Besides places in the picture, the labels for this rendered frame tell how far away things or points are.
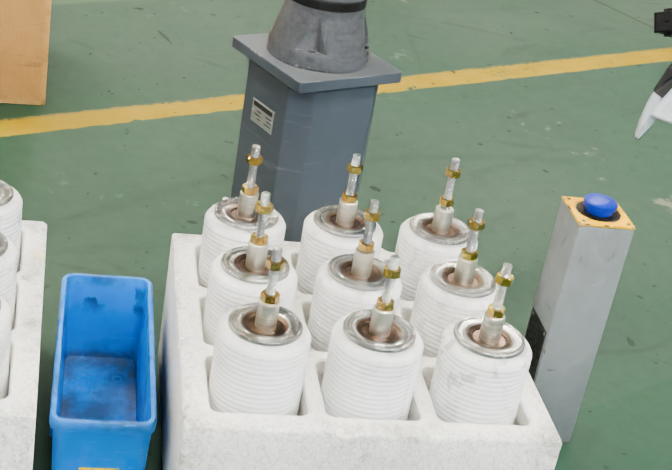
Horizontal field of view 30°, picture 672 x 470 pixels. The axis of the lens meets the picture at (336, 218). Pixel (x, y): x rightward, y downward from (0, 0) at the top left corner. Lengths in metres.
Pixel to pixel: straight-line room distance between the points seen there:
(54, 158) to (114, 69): 0.44
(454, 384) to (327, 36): 0.66
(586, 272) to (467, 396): 0.28
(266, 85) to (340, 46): 0.13
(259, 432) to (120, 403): 0.34
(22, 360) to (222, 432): 0.22
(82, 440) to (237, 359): 0.20
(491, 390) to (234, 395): 0.26
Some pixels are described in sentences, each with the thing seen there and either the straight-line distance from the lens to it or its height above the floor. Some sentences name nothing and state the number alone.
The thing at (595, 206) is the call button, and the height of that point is 0.33.
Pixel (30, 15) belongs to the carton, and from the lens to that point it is 2.27.
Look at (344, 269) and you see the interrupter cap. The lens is 1.39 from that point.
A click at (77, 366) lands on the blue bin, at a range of 1.61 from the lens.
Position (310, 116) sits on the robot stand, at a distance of 1.80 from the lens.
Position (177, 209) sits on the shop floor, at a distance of 2.01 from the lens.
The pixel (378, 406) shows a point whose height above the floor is 0.19.
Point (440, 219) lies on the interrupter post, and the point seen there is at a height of 0.27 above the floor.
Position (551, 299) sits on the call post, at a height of 0.20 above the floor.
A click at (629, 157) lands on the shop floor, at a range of 2.57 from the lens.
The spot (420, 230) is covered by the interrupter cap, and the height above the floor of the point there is 0.25.
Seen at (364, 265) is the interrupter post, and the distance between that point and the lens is 1.37.
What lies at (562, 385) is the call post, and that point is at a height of 0.09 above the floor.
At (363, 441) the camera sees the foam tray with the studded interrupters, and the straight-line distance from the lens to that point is 1.27.
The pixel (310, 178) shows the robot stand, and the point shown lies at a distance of 1.85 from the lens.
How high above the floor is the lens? 0.92
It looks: 27 degrees down
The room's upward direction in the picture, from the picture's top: 10 degrees clockwise
